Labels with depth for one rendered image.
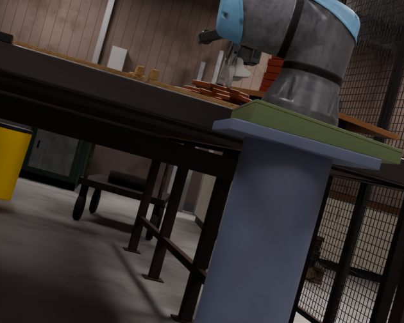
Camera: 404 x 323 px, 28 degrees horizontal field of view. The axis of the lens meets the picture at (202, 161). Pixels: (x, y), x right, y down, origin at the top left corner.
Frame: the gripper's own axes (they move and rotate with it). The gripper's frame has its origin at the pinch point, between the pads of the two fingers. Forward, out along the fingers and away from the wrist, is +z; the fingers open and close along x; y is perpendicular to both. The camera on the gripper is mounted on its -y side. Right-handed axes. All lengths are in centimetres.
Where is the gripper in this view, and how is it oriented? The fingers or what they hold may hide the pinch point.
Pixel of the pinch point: (220, 90)
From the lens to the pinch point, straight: 206.2
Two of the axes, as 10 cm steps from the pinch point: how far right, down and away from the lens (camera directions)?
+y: 9.6, 2.6, 1.3
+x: -1.3, -0.4, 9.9
